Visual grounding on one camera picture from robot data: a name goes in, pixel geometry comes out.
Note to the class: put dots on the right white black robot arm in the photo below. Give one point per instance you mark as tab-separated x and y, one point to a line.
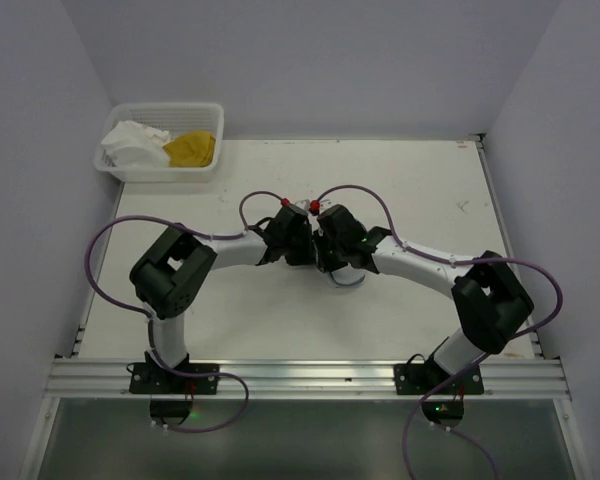
490	302

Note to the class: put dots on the aluminium mounting rail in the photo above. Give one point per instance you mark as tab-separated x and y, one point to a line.
495	379

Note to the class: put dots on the white bra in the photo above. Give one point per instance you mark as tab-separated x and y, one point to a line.
134	145

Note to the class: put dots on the yellow bra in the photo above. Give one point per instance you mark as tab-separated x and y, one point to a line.
194	149

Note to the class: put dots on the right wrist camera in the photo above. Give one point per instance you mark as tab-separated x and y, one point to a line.
316	206

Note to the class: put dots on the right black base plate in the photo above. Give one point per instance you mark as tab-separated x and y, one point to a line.
418	376

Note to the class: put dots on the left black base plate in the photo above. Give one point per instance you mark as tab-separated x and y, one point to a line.
150	379

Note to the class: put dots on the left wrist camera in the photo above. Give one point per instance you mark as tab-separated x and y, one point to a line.
303	204

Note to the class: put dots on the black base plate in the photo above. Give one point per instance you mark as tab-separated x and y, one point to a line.
150	379
418	376

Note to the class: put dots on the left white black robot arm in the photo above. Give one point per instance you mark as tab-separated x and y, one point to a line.
168	277

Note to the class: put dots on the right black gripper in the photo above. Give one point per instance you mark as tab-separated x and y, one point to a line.
323	248

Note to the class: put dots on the white plastic mesh basket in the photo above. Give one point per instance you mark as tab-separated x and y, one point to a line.
178	118

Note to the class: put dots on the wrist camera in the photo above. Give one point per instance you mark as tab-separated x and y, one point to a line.
303	204
316	206

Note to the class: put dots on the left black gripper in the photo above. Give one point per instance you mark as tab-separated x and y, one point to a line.
304	245

